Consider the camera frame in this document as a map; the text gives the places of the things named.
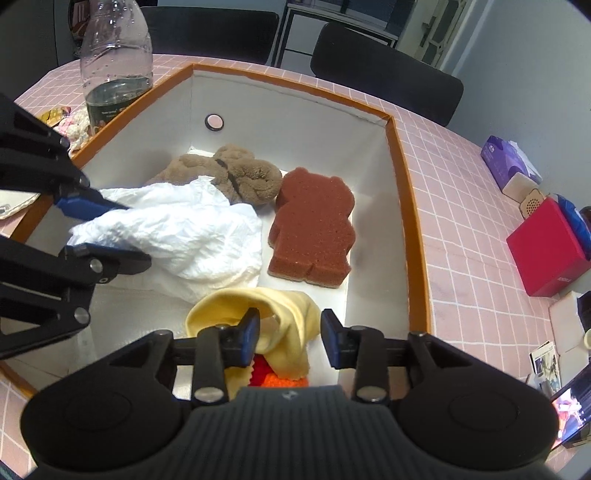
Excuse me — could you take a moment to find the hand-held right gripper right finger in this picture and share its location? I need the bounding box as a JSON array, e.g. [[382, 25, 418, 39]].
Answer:
[[320, 308, 463, 406]]

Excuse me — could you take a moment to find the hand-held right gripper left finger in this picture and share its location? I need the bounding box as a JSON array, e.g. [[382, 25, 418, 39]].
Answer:
[[111, 306, 262, 407]]

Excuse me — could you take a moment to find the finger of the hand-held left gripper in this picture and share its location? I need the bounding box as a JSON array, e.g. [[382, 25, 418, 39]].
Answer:
[[0, 234, 153, 361], [0, 92, 133, 221]]

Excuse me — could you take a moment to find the red crochet strawberry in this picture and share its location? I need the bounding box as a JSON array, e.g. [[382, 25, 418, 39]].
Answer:
[[249, 354, 274, 387]]

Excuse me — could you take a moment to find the yellow cloth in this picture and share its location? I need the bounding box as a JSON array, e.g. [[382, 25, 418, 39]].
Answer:
[[185, 286, 322, 382]]

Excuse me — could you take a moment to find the orange crochet toy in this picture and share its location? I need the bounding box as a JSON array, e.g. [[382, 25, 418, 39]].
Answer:
[[263, 371, 309, 389]]

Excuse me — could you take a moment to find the white cloth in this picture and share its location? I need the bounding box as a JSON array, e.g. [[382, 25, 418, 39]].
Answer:
[[68, 175, 264, 306]]

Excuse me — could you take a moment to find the brown bear-shaped sponge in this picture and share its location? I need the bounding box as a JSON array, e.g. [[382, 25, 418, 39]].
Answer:
[[267, 167, 356, 289]]

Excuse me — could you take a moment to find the brown plush toy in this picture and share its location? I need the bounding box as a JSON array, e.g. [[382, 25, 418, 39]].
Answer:
[[143, 143, 284, 206]]

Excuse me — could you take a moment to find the clear plastic spoon packet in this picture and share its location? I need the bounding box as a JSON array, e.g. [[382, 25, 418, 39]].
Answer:
[[0, 190, 44, 222]]

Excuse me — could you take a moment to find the pink white crochet toy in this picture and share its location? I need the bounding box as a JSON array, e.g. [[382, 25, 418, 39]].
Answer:
[[57, 108, 91, 151]]

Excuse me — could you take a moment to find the yellow snack packet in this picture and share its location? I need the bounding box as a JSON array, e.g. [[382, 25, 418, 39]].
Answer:
[[39, 106, 71, 128]]

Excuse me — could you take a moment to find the clear plastic bottle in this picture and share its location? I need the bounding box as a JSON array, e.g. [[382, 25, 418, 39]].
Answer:
[[79, 0, 154, 137]]

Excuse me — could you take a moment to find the pink checked tablecloth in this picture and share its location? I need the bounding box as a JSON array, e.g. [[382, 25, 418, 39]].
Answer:
[[0, 53, 591, 480]]

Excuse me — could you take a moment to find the black chair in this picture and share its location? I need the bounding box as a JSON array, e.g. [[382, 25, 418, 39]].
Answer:
[[137, 6, 280, 66], [310, 22, 465, 128]]

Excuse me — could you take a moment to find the photo card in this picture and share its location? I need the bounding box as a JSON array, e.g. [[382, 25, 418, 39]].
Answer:
[[528, 340, 562, 398]]

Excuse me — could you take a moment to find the red box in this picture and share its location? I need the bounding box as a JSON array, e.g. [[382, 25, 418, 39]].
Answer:
[[506, 197, 591, 298]]

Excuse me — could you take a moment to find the white flat box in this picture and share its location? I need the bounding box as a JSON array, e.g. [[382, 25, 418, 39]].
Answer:
[[548, 291, 591, 354]]

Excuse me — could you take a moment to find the small wooden speaker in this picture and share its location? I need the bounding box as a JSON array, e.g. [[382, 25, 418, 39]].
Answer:
[[519, 186, 548, 218]]

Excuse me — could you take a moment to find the phone with lit screen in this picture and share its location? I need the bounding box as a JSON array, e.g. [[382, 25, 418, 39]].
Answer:
[[551, 367, 591, 449]]

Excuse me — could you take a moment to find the purple tissue pack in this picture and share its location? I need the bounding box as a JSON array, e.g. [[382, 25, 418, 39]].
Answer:
[[480, 135, 544, 197]]

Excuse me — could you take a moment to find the blue wrapped item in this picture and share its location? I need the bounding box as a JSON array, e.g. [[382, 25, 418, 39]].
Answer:
[[556, 194, 591, 260]]

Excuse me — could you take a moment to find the white vanity cabinet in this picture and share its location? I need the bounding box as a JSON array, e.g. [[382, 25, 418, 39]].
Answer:
[[270, 0, 416, 70]]

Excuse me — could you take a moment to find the white glass-pane door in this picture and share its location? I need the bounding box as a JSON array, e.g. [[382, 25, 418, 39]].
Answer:
[[399, 0, 468, 70]]

